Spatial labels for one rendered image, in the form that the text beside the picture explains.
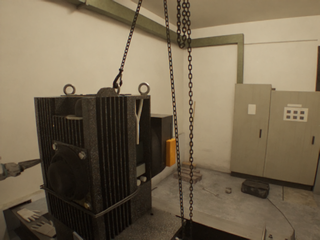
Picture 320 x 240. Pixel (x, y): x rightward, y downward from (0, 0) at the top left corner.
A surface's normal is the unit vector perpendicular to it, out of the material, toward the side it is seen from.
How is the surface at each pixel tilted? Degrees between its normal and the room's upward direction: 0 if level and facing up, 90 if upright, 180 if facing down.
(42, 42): 90
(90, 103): 90
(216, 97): 90
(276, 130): 90
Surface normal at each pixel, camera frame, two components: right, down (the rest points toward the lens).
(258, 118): -0.54, 0.13
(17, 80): 0.84, 0.08
